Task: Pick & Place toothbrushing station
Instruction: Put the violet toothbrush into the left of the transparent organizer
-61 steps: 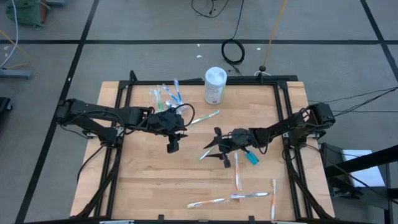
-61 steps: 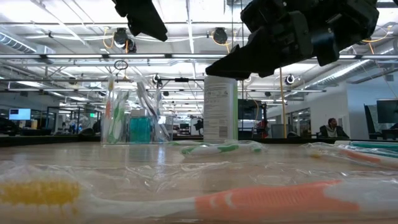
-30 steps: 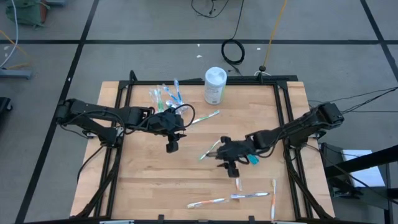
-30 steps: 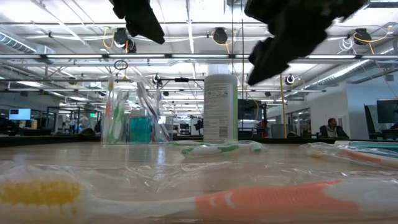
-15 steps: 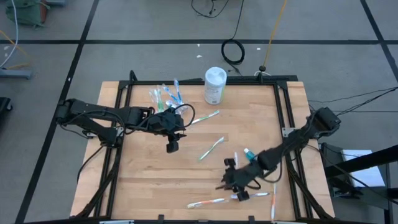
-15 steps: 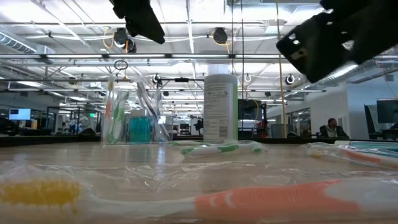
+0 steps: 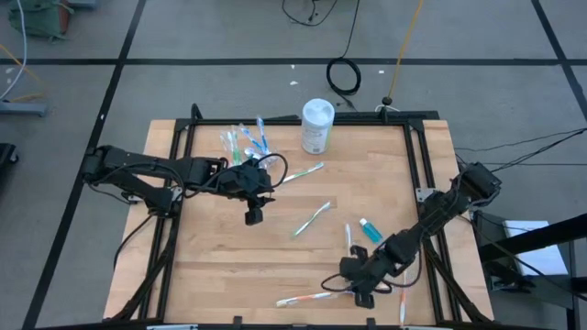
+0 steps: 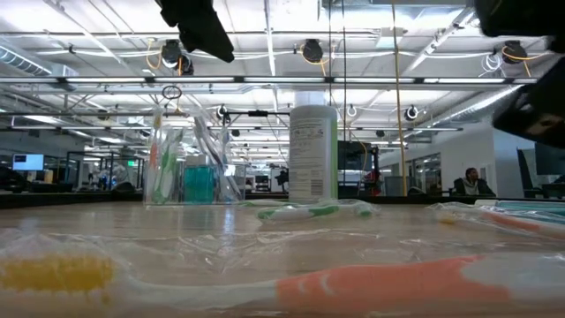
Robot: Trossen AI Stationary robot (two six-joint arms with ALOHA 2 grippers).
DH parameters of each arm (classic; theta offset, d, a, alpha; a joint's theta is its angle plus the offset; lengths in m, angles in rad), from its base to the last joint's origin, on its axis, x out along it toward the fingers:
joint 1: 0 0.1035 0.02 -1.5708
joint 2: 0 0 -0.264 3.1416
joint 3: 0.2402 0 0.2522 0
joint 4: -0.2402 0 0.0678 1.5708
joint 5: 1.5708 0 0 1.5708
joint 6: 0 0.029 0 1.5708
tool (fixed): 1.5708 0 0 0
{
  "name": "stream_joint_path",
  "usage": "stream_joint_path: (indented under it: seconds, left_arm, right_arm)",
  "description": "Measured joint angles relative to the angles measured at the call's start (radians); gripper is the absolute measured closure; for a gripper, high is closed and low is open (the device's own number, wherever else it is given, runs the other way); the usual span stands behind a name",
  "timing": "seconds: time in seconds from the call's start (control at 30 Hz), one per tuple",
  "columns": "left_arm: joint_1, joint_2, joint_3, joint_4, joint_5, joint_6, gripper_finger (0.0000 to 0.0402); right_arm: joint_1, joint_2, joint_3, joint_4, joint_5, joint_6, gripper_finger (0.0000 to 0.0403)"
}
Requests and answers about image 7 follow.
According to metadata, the pile of toothbrushes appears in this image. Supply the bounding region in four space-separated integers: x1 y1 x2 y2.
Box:
218 114 282 173

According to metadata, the teal mouthwash bottle white cap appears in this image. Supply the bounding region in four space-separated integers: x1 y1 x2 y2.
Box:
358 217 383 244

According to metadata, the blue white toothbrush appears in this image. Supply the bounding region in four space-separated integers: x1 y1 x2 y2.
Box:
239 124 265 155
255 115 270 155

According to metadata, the black metal stand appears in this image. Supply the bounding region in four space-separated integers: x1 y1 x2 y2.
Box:
471 210 587 330

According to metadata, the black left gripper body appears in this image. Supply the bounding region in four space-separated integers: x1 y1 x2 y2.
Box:
216 159 275 226

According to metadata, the grey metal base plate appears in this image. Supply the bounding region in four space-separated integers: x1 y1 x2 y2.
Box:
0 101 49 117

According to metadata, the green bag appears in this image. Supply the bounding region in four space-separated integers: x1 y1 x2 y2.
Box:
7 0 74 41

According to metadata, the long black floor cable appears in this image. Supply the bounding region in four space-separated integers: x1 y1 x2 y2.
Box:
453 127 587 152

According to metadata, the black hanging cable with coil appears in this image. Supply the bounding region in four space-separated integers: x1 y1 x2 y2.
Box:
325 0 363 114

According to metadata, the black aluminium table frame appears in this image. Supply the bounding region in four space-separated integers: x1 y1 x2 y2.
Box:
109 103 495 330

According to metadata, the white box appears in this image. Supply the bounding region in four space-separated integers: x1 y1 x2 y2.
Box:
503 220 570 277

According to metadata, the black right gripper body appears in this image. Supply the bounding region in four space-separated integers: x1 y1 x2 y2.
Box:
338 245 395 309

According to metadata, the yellow hanging cable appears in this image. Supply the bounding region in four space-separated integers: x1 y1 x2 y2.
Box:
386 0 426 107

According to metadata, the thin black floor cable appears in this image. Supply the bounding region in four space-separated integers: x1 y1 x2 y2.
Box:
281 0 339 28

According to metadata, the white wipes canister green stripe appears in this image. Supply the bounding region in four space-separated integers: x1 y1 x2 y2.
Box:
301 97 337 156

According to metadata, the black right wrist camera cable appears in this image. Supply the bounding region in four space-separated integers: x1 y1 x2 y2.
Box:
319 247 424 295

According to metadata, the black equipment foot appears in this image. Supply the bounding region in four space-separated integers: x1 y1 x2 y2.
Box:
0 142 19 167

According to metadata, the white floor cable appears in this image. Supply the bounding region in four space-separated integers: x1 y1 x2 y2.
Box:
0 0 28 101

